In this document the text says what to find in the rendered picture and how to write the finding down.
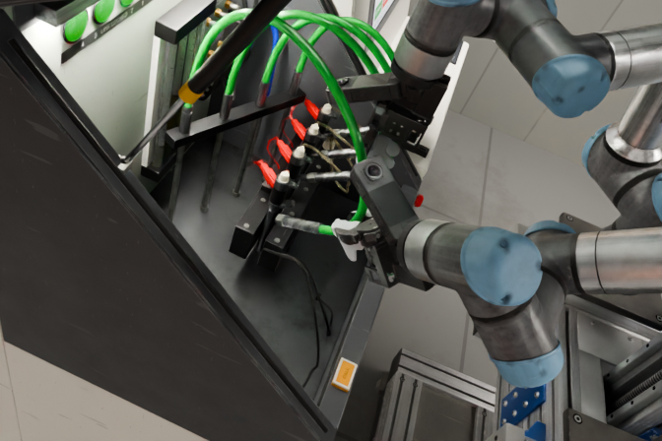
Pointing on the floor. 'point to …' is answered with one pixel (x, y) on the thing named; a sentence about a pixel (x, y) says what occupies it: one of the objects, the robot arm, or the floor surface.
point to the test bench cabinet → (78, 408)
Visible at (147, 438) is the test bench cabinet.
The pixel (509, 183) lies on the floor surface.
